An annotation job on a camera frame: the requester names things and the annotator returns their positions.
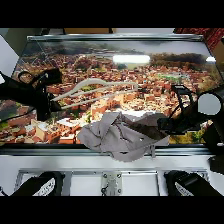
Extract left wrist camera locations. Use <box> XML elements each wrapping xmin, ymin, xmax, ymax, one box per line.
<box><xmin>39</xmin><ymin>67</ymin><xmax>64</xmax><ymax>86</ymax></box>

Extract black cable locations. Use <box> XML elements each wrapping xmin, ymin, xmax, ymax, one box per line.
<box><xmin>17</xmin><ymin>70</ymin><xmax>42</xmax><ymax>84</ymax></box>

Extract silver frame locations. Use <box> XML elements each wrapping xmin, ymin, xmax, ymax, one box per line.
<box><xmin>0</xmin><ymin>33</ymin><xmax>224</xmax><ymax>197</ymax></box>

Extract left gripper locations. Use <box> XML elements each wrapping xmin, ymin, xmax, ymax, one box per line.
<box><xmin>35</xmin><ymin>89</ymin><xmax>63</xmax><ymax>123</ymax></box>

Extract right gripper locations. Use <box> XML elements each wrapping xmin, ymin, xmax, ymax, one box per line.
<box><xmin>156</xmin><ymin>116</ymin><xmax>179</xmax><ymax>136</ymax></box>

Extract white clothes hanger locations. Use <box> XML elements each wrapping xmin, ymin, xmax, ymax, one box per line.
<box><xmin>50</xmin><ymin>77</ymin><xmax>140</xmax><ymax>111</ymax></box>

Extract grey long-sleeved shirt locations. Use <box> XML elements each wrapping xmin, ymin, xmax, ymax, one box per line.
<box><xmin>76</xmin><ymin>111</ymin><xmax>171</xmax><ymax>164</ymax></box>

